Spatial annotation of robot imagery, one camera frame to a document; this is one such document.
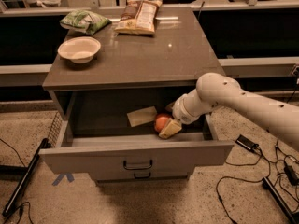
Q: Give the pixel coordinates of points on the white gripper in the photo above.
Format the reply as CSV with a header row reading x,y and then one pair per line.
x,y
181,112

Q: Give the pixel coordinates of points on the red apple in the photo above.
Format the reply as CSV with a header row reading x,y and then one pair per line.
x,y
160,121

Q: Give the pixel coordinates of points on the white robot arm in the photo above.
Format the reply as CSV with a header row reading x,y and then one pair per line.
x,y
214,90

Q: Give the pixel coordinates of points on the grey drawer cabinet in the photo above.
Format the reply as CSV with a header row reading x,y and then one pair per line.
x,y
174,57

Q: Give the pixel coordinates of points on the open top drawer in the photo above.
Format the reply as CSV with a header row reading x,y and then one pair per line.
x,y
97,136

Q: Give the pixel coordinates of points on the black power adapter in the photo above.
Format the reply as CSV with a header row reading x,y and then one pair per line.
x,y
246,143

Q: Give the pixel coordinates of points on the brown and white chip bag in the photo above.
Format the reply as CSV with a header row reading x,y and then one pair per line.
x,y
138,17

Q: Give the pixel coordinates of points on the white bowl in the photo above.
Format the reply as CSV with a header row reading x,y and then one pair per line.
x,y
80,49

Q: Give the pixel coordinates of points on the black bar right floor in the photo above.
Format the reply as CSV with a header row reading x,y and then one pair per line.
x,y
292,217

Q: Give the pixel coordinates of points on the black bar floor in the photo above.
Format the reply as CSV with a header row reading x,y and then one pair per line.
x,y
23,174
292,217

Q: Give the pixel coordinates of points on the green chip bag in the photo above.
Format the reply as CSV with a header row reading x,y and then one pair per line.
x,y
84,21

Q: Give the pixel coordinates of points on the black bar left floor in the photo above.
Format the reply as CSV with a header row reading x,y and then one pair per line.
x,y
23,174

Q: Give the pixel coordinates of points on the black power brick right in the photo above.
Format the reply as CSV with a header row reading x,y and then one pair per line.
x,y
291,174

